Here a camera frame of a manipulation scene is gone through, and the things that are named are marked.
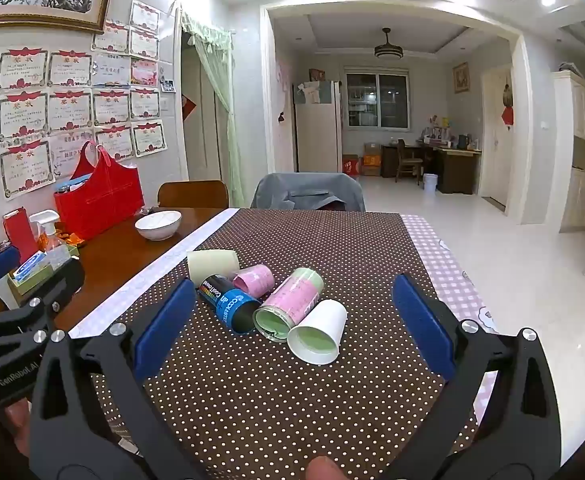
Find brown polka-dot tablecloth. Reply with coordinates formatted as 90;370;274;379
70;208;480;480

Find window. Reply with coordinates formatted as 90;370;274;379
345;73;411;129

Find pink and green cup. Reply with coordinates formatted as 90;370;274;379
252;267;326;345

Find small pink cup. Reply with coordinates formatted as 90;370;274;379
232;264;276;299

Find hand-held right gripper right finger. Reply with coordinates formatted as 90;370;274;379
372;274;565;480

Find wall of certificates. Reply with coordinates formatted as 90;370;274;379
0;0;168;201

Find brown cardboard boxes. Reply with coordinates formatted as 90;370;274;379
361;142;383;176

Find grey jacket on chair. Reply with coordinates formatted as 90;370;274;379
250;172;367;213

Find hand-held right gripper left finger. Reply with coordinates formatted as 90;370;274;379
28;279;208;480

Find cream cup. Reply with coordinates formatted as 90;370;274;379
187;249;241;284

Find clear spray bottle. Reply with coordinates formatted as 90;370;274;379
29;210;72;269

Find person's right hand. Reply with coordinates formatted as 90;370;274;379
305;455;346;480

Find white refrigerator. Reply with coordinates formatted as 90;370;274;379
293;80;343;174

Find wooden desk chair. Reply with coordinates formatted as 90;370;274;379
395;138;423;184

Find green curtain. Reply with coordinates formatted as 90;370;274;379
180;7;246;208

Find ceiling lamp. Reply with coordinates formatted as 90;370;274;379
374;28;404;60

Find red bag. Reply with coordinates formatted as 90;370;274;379
54;141;145;241

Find black and blue cup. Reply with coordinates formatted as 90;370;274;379
197;274;262;335

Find dark wooden desk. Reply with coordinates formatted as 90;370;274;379
381;142;482;195

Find white bowl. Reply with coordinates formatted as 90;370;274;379
135;210;182;241

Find person's left hand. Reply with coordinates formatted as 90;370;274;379
3;401;32;457

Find white cup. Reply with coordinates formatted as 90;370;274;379
286;299;348;365

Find pink checked tablecloth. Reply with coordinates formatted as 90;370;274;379
401;214;499;411

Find white door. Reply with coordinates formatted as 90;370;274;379
481;67;514;209

